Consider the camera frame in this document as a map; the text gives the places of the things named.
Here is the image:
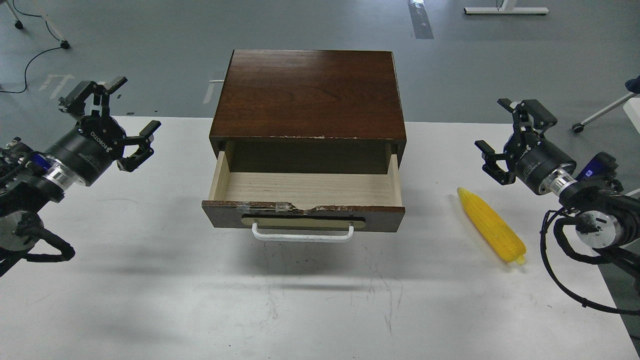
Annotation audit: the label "white stand legs with casters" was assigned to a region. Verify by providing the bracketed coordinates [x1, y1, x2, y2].
[4, 0, 71, 50]

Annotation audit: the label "black cable on floor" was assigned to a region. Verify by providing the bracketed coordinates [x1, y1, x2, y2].
[0, 0, 71, 94]

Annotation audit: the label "wooden drawer with white handle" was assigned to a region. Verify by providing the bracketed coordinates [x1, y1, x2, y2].
[201, 141, 406, 233]

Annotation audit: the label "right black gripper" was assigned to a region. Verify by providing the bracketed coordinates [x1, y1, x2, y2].
[474, 98, 577, 196]

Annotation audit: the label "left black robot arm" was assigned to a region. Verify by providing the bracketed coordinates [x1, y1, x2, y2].
[0, 76, 161, 274]

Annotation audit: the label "yellow corn cob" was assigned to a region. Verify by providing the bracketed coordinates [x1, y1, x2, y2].
[456, 187, 527, 265]

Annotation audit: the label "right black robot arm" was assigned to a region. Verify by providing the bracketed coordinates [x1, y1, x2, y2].
[475, 98, 640, 316]

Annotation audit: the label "dark wooden cabinet box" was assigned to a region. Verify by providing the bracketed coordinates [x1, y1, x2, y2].
[209, 48, 407, 161]

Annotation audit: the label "white chair leg with caster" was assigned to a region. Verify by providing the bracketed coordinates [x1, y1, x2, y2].
[571, 92, 639, 133]

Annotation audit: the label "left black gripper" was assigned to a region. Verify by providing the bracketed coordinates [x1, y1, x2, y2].
[45, 76, 162, 187]

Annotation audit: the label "white desk foot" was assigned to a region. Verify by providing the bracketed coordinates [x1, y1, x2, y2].
[463, 0, 550, 16]

